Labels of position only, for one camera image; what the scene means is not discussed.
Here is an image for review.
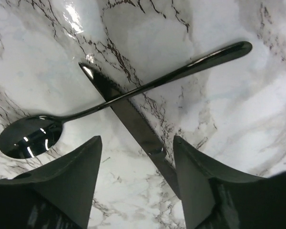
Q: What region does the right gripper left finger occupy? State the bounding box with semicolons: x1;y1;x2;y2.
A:
0;136;102;229

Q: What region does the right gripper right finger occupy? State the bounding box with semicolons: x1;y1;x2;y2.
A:
173;136;286;229

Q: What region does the black spoon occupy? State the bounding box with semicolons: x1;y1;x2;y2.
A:
0;41;253;159

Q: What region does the black knife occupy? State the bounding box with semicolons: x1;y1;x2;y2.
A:
79;62;181;198

